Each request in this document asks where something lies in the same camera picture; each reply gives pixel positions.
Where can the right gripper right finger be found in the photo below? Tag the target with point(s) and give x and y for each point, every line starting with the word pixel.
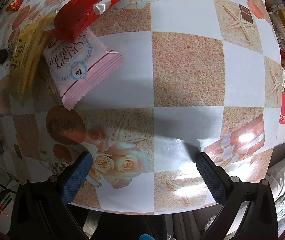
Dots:
pixel 220 185

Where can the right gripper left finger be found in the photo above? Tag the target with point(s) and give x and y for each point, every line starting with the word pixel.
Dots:
pixel 65 186

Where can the yellow wafer snack packet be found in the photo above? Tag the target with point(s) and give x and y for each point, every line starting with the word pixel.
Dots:
pixel 26 55

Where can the small red snack bag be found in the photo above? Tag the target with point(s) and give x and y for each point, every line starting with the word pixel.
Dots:
pixel 14 5

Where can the long red snack packet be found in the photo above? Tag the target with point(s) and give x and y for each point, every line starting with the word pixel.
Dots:
pixel 76 15

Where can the pink crispy cranberry packet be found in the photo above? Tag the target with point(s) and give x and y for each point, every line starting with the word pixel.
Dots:
pixel 77 67

